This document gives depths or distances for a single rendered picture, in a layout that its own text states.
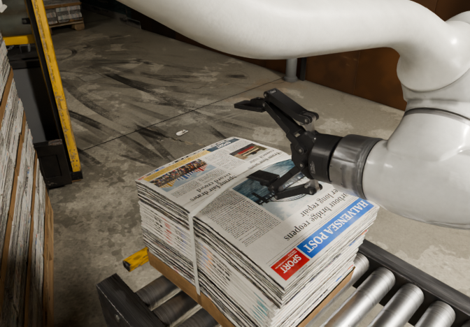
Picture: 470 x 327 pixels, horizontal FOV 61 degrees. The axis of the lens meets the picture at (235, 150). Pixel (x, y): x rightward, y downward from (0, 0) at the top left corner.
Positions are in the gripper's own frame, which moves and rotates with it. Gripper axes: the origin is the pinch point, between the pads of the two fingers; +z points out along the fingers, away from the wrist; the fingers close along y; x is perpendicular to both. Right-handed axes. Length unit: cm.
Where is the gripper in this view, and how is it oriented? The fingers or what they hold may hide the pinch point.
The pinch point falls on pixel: (247, 139)
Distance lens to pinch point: 75.0
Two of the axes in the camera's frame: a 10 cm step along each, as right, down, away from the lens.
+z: -6.8, -1.9, 7.1
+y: 1.2, 9.2, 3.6
